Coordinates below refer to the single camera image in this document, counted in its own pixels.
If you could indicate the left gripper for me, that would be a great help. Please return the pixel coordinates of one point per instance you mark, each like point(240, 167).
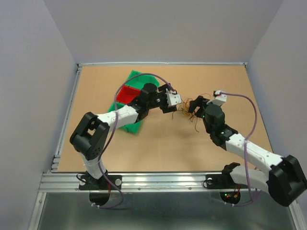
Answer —
point(162, 89)

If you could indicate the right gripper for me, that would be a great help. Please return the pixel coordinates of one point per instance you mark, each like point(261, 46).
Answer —
point(199, 101)

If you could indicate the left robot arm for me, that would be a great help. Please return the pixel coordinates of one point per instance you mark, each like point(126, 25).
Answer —
point(89, 137)

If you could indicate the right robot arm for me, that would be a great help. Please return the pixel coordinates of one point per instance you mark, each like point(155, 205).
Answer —
point(281, 177)

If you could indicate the near green bin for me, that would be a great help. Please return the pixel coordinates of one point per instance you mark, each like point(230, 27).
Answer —
point(130, 128)

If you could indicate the green bin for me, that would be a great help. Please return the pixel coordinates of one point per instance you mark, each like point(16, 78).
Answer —
point(130, 128)
point(139, 82)

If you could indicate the far green bin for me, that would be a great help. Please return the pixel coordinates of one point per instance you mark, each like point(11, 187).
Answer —
point(139, 82)

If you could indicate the red bin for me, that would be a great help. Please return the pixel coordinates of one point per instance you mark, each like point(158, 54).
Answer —
point(127, 94)

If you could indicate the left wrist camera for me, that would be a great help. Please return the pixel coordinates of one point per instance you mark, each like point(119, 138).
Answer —
point(173, 99)

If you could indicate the aluminium rail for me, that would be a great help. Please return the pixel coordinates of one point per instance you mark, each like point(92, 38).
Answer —
point(137, 182)

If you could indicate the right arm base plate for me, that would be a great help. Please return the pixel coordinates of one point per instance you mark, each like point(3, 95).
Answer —
point(219, 181)

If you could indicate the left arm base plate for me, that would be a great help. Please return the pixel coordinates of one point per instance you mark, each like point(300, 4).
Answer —
point(88, 183)

